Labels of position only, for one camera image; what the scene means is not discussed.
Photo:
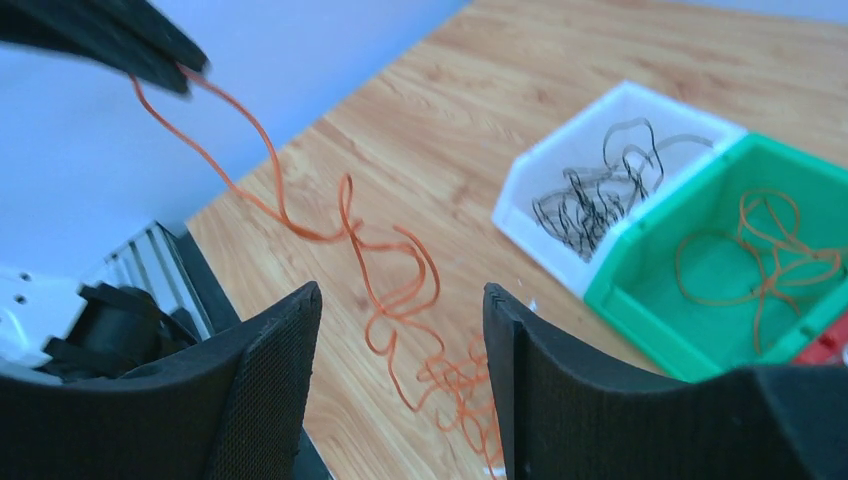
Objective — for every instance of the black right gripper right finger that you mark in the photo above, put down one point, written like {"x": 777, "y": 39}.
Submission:
{"x": 567, "y": 410}

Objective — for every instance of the green plastic bin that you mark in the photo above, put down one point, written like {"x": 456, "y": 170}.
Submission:
{"x": 745, "y": 263}

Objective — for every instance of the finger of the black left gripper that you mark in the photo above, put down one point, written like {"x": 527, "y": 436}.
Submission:
{"x": 129, "y": 36}

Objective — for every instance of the white plastic bin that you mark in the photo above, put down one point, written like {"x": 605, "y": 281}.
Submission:
{"x": 567, "y": 200}

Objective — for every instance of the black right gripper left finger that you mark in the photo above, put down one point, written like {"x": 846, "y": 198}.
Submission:
{"x": 231, "y": 407}

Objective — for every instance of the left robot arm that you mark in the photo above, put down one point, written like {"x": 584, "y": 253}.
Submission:
{"x": 79, "y": 176}

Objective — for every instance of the red plastic bin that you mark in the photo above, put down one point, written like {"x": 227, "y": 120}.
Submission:
{"x": 828, "y": 348}

